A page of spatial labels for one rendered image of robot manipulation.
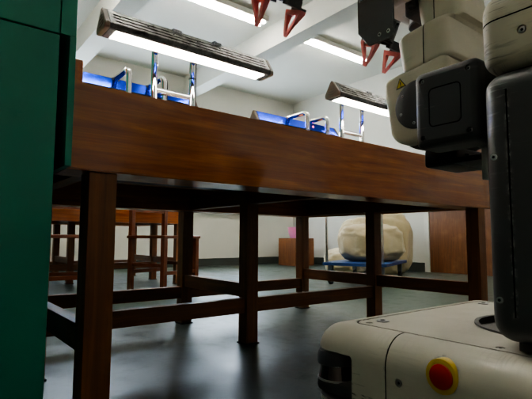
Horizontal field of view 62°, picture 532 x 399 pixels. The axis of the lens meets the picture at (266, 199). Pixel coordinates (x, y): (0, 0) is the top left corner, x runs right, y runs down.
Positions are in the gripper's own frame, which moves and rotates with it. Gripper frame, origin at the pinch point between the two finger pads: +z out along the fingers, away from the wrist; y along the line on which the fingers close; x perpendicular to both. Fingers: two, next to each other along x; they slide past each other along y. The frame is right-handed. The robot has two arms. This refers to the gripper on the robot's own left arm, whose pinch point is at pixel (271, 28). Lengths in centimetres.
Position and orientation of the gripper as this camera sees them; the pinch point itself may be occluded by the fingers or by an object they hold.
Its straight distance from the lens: 127.1
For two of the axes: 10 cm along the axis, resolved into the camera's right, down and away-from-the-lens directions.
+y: -7.9, -0.6, -6.1
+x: 5.5, 3.9, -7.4
